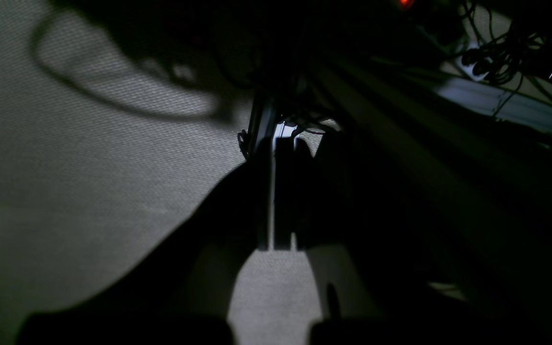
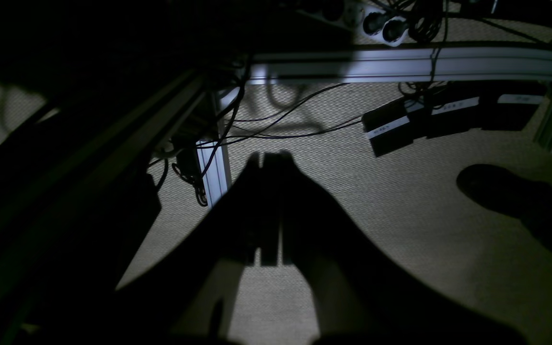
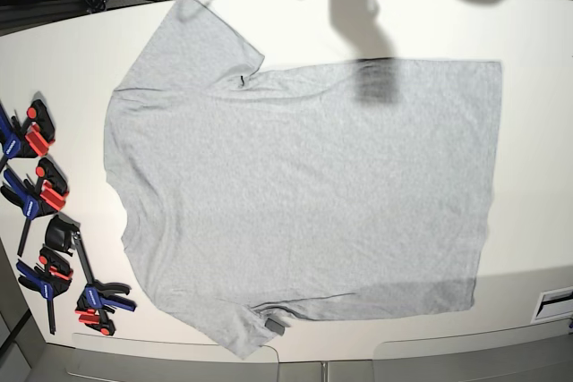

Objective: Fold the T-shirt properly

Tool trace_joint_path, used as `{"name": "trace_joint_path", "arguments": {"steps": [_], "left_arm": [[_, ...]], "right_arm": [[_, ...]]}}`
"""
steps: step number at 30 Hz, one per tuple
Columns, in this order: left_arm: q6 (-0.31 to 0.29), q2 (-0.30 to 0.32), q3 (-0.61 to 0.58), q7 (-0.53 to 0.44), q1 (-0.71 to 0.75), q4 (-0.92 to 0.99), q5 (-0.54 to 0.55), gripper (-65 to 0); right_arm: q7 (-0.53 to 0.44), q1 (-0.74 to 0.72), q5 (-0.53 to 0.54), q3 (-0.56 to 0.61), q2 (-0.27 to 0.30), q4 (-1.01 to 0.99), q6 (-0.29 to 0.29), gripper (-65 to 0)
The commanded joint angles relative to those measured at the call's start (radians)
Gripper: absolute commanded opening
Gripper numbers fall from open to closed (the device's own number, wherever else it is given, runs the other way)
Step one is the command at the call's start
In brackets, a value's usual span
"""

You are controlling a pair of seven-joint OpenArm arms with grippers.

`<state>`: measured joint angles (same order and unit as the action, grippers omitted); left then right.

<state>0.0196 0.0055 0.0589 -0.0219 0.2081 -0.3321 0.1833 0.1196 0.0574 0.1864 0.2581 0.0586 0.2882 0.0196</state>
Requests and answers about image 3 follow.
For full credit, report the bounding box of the grey T-shirt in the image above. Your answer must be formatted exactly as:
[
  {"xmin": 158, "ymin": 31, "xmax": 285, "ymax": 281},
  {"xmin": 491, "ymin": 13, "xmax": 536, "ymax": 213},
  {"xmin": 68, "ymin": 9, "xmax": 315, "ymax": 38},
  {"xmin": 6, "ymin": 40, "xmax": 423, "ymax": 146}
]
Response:
[{"xmin": 104, "ymin": 0, "xmax": 502, "ymax": 358}]

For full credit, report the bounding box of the long black blue bar clamp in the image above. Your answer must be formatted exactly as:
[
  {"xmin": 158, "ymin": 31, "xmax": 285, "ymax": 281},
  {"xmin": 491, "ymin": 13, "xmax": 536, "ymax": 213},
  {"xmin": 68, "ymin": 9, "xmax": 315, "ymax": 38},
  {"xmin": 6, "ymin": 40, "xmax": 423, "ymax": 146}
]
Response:
[{"xmin": 45, "ymin": 216, "xmax": 137, "ymax": 336}]

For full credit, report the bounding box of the blue red bar clamp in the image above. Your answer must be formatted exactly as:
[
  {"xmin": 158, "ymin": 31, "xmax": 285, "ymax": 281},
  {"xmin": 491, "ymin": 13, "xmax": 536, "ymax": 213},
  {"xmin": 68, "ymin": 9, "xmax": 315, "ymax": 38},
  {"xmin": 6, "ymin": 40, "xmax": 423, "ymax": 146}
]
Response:
[
  {"xmin": 16, "ymin": 245, "xmax": 73, "ymax": 335},
  {"xmin": 1, "ymin": 157, "xmax": 69, "ymax": 257},
  {"xmin": 1, "ymin": 98, "xmax": 56, "ymax": 169}
]

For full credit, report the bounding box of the top blue red bar clamp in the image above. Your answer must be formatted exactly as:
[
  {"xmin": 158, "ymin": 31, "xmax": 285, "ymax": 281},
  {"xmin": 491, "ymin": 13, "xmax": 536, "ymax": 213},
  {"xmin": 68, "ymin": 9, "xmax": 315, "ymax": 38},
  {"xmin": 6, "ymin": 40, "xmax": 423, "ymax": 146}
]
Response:
[{"xmin": 1, "ymin": 98, "xmax": 56, "ymax": 169}]

